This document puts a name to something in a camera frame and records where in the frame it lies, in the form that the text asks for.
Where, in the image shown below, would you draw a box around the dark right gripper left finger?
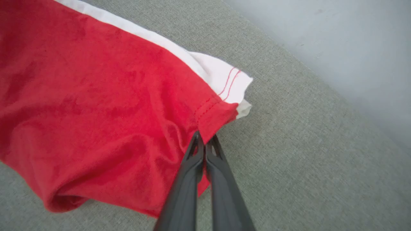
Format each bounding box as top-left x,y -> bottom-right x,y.
153,131 -> 205,231

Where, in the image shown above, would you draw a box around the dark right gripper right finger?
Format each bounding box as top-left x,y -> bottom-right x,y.
205,135 -> 256,231

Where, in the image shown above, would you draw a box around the red shorts with white stripes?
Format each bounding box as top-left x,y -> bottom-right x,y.
0,0 -> 254,218

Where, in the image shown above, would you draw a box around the grey-green fabric sofa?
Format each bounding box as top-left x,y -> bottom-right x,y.
0,0 -> 411,231

